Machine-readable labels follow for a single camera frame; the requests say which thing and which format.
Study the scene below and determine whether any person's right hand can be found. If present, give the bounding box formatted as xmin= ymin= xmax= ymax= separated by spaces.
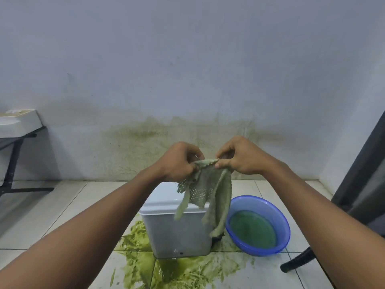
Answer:
xmin=215 ymin=135 xmax=280 ymax=176

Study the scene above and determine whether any person's left hand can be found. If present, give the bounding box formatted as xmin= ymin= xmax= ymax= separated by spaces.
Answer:
xmin=156 ymin=141 xmax=206 ymax=183

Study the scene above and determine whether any green stained cleaning cloth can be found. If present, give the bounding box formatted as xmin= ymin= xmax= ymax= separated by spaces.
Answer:
xmin=174 ymin=158 xmax=233 ymax=238

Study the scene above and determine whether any grey pedal bin white lid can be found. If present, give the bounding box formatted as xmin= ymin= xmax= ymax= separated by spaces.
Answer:
xmin=138 ymin=181 xmax=225 ymax=260

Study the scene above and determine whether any person's right forearm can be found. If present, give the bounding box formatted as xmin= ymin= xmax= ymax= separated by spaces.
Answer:
xmin=264 ymin=160 xmax=385 ymax=289

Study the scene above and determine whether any person's left forearm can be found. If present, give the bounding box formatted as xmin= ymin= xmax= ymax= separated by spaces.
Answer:
xmin=0 ymin=165 xmax=168 ymax=289

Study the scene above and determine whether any blue plastic basin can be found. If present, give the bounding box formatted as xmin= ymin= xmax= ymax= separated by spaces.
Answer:
xmin=225 ymin=195 xmax=292 ymax=257

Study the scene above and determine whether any black framed glass door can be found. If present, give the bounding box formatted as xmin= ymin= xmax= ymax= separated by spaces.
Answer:
xmin=330 ymin=109 xmax=385 ymax=233

